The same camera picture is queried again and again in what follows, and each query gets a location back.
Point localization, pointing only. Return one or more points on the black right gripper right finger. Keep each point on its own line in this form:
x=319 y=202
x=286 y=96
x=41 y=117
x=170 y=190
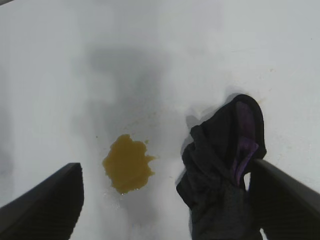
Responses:
x=285 y=205

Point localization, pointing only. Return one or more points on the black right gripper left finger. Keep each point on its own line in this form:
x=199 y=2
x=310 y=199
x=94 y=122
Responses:
x=47 y=205

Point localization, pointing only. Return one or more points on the black purple cloth with loop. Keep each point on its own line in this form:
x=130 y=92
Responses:
x=215 y=170

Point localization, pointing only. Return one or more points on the brown liquid spill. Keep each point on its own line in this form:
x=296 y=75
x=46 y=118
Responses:
x=127 y=163

